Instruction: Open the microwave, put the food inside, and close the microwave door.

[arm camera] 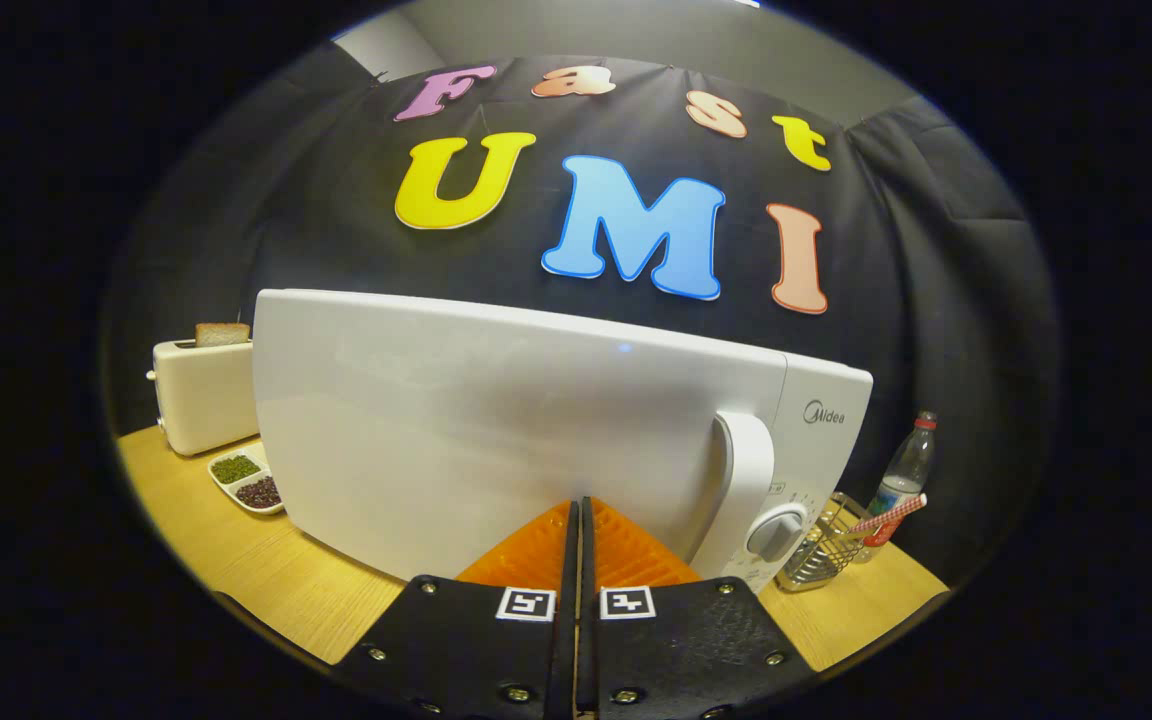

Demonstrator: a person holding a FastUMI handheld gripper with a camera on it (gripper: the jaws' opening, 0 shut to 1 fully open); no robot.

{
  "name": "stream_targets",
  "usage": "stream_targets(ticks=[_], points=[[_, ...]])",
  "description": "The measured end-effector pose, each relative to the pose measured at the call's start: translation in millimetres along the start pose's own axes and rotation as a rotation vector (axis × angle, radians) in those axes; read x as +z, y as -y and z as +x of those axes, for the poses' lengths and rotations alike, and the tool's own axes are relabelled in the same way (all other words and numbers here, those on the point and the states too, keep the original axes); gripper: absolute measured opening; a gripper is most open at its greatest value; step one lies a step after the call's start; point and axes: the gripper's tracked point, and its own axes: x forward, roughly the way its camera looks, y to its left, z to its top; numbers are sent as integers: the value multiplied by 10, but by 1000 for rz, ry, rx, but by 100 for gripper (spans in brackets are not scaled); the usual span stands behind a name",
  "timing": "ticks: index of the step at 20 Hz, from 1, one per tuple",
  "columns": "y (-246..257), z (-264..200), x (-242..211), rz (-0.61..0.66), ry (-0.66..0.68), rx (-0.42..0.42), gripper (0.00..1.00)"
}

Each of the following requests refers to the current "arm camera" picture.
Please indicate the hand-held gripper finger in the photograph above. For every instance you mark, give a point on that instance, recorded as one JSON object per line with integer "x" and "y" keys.
{"x": 564, "y": 640}
{"x": 588, "y": 640}

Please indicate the white toaster oven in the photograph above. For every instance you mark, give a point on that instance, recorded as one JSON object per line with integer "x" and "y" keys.
{"x": 486, "y": 420}

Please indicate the cream pop-up toaster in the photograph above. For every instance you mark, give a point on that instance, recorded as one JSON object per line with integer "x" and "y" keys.
{"x": 201, "y": 400}

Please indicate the clear plastic bottle red label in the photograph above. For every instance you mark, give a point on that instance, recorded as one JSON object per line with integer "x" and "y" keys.
{"x": 906, "y": 470}

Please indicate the white divided dish with beans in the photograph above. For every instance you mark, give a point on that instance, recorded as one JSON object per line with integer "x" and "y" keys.
{"x": 236, "y": 470}

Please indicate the toast bread slice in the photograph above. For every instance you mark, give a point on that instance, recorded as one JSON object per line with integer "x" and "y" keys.
{"x": 222, "y": 334}

